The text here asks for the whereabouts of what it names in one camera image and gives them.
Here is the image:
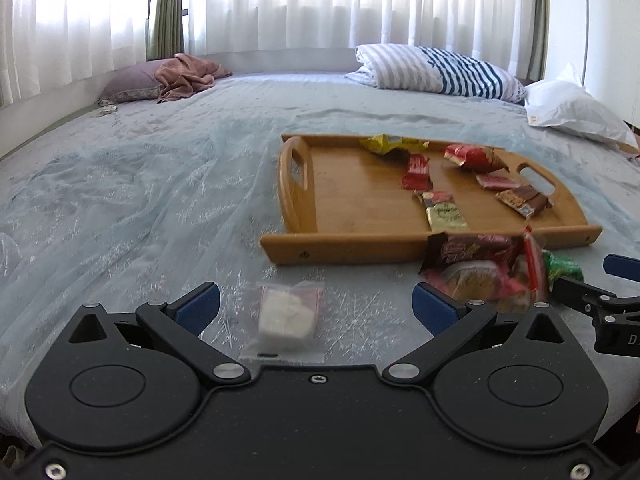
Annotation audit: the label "green snack packet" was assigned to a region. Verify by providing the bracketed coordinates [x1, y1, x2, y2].
[542, 250, 584, 288]

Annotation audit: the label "gold red snack packet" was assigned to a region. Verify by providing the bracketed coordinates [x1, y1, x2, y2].
[413, 191, 470, 233]

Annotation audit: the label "clear bag white sweets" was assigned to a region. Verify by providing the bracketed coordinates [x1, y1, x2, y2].
[240, 281, 326, 365]

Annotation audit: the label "brown cracker snack packet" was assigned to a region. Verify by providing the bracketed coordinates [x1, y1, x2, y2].
[496, 185, 552, 219]

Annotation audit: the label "dark red chocolate bar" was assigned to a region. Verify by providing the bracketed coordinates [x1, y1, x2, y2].
[401, 153, 433, 191]

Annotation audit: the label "red white biscuit packet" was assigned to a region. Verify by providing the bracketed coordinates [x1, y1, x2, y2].
[475, 172, 521, 192]

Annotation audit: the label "red orange snack bag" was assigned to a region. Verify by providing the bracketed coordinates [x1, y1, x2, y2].
[444, 144, 508, 174]

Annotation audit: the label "yellow snack packet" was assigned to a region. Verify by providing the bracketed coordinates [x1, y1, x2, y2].
[360, 133, 428, 156]

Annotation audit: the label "pink cake packet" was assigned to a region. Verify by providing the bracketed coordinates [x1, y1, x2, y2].
[424, 260, 530, 313]

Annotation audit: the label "dark red wafer packet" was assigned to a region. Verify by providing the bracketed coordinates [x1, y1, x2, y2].
[419, 233, 523, 273]

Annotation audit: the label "red clear pastry packet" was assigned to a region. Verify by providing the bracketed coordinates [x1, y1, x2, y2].
[510, 226, 549, 304]

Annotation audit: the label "light blue bedspread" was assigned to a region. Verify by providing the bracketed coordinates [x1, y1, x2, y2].
[1, 75, 639, 443]

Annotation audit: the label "wooden serving tray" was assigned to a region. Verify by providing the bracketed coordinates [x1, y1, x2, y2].
[259, 134, 602, 264]

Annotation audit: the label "purple pillow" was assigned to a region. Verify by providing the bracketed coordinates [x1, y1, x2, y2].
[96, 60, 164, 106]

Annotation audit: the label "pink blanket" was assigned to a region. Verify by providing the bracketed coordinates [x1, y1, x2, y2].
[154, 53, 232, 103]

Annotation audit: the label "blue white striped pillow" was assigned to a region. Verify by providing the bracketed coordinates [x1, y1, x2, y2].
[347, 44, 526, 104]

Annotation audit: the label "olive green drape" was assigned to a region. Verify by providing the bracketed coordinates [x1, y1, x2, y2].
[146, 0, 184, 61]

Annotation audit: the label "white sheer curtain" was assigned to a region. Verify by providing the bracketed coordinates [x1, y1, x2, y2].
[1, 0, 547, 105]

